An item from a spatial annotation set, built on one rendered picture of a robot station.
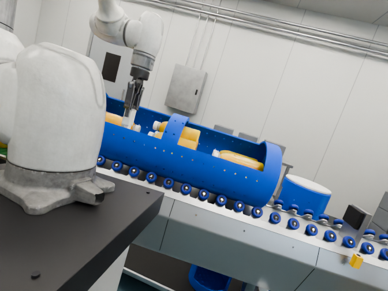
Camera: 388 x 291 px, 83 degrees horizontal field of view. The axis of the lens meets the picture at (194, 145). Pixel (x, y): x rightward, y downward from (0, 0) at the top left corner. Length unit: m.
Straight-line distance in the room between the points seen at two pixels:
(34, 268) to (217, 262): 0.83
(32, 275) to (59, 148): 0.20
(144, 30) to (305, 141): 3.84
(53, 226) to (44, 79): 0.23
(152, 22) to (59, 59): 0.55
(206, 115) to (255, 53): 1.41
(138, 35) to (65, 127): 0.59
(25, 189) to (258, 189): 0.71
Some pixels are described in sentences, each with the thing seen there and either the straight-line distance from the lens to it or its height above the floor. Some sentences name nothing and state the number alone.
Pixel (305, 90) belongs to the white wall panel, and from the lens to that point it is 4.44.
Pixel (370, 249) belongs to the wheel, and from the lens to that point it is 1.17.
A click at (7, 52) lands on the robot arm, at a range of 0.58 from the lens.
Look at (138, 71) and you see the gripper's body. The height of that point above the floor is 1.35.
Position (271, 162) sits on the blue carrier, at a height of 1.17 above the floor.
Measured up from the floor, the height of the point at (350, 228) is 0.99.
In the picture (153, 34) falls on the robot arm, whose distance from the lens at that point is 0.94.
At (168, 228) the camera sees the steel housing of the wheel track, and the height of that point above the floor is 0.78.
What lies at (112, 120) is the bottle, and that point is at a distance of 0.96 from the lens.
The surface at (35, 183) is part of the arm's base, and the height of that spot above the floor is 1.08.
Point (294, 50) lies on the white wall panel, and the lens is 4.53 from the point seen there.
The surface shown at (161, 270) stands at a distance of 1.77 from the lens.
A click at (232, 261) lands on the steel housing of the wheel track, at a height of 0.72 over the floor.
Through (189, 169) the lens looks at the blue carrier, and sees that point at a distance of 0.85.
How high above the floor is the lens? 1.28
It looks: 10 degrees down
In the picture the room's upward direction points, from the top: 17 degrees clockwise
